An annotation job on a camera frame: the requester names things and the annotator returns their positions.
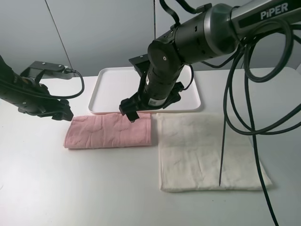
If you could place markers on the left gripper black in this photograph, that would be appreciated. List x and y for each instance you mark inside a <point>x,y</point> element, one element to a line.
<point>38,103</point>

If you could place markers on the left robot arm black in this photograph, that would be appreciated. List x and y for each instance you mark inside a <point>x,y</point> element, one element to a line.
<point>9,82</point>

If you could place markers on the cream white towel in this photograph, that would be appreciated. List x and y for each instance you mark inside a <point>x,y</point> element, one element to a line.
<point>198,152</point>

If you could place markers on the white rectangular plastic tray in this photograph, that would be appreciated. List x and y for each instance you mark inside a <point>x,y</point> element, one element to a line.
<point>118,83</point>

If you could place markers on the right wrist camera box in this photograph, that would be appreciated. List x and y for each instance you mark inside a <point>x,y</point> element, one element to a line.
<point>141,64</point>

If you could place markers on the pink towel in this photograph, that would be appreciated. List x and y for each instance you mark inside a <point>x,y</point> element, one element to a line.
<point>108,131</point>

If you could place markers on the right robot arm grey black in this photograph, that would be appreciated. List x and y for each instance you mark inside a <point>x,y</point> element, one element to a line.
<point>214,31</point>

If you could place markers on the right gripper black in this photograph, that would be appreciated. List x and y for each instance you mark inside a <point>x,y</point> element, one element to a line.
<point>157,89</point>

